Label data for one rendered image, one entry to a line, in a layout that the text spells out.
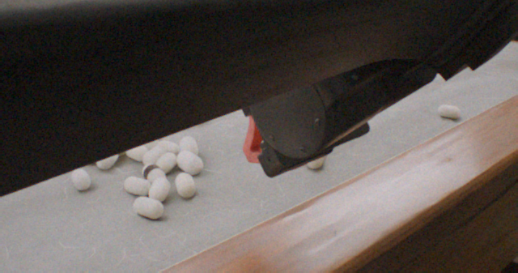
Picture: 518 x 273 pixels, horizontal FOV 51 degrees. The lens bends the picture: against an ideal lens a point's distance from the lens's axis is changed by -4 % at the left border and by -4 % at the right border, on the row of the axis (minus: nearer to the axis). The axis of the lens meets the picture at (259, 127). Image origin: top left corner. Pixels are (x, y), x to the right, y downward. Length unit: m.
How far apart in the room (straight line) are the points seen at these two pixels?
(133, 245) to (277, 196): 0.16
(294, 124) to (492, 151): 0.40
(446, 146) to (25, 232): 0.46
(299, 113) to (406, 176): 0.30
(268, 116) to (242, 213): 0.25
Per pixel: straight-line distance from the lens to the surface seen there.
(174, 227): 0.54
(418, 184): 0.57
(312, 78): 0.19
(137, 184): 0.59
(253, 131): 0.47
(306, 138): 0.30
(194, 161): 0.62
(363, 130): 0.46
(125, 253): 0.51
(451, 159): 0.64
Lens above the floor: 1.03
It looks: 22 degrees down
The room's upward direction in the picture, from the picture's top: straight up
